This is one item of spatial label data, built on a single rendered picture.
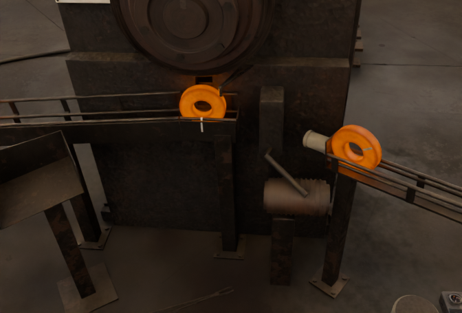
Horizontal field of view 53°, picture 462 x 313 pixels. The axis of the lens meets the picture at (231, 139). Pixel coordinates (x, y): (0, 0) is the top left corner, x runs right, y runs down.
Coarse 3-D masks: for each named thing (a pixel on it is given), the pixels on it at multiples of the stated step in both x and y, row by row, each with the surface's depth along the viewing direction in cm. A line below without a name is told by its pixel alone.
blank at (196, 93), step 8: (192, 88) 153; (200, 88) 152; (208, 88) 152; (184, 96) 154; (192, 96) 153; (200, 96) 153; (208, 96) 153; (216, 96) 153; (184, 104) 156; (192, 104) 155; (216, 104) 155; (224, 104) 155; (184, 112) 158; (192, 112) 158; (200, 112) 160; (208, 112) 159; (216, 112) 157; (224, 112) 157; (192, 120) 160; (200, 120) 160
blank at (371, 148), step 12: (336, 132) 143; (348, 132) 139; (360, 132) 136; (336, 144) 145; (348, 144) 145; (360, 144) 138; (372, 144) 135; (348, 156) 144; (360, 156) 144; (372, 156) 137; (372, 168) 140
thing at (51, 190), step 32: (0, 160) 148; (32, 160) 154; (64, 160) 158; (0, 192) 150; (32, 192) 148; (64, 192) 147; (0, 224) 139; (64, 224) 159; (64, 256) 167; (64, 288) 188; (96, 288) 188
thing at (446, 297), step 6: (444, 294) 88; (450, 294) 88; (456, 294) 88; (444, 300) 87; (450, 300) 86; (456, 300) 86; (444, 306) 86; (450, 306) 86; (456, 306) 86; (444, 312) 86; (450, 312) 84; (456, 312) 84
